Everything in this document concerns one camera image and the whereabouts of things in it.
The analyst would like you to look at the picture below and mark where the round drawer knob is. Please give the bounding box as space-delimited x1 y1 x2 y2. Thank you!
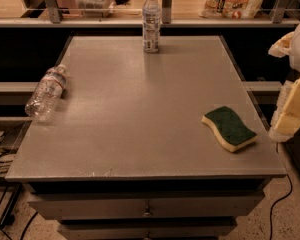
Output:
143 207 153 217

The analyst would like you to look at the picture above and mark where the clear crushed plastic bottle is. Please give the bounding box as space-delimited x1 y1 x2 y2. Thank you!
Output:
25 64 67 122

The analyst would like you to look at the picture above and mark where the clear plastic storage box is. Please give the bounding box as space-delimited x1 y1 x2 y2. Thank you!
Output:
75 0 114 18

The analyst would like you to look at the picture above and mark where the green yellow sponge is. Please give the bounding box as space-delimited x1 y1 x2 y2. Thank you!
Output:
202 106 257 153

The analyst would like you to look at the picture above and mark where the black cables left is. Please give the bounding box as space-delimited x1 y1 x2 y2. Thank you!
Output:
0 122 39 240

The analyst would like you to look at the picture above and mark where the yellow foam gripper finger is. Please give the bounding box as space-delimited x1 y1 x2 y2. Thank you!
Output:
269 78 300 142
268 32 294 58

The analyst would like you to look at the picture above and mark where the printed snack bag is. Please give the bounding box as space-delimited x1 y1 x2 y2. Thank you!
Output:
199 0 263 19

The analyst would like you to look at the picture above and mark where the grey drawer cabinet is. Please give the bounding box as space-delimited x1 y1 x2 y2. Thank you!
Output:
7 36 286 240

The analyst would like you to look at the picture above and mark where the blue label plastic bottle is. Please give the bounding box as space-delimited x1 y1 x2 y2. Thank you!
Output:
142 0 161 53

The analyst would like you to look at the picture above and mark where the metal shelf rack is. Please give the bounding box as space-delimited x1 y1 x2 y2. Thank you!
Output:
0 0 300 28

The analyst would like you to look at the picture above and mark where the black floor cable right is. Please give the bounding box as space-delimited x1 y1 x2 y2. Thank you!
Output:
268 173 294 240

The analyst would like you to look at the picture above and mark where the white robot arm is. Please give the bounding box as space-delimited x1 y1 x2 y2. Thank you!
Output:
268 23 300 142

